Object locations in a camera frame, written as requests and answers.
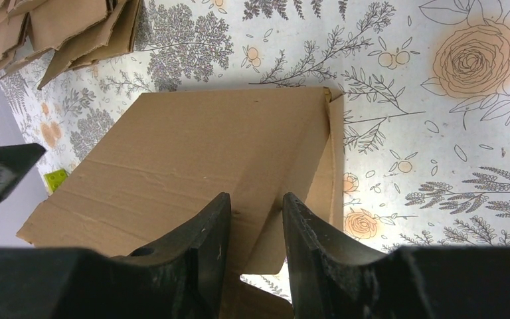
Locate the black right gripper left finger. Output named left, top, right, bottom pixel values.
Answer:
left=0, top=193, right=231, bottom=318

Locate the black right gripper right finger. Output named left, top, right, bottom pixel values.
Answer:
left=282, top=193, right=510, bottom=318

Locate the cardboard box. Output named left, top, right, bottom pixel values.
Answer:
left=17, top=87, right=344, bottom=318

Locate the yellow green small object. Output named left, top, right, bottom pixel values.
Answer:
left=43, top=169, right=68, bottom=193

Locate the stack of flat cardboard blanks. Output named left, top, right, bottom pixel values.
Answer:
left=0, top=0, right=143, bottom=89

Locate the floral patterned table mat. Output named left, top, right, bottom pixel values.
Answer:
left=0, top=0, right=510, bottom=302

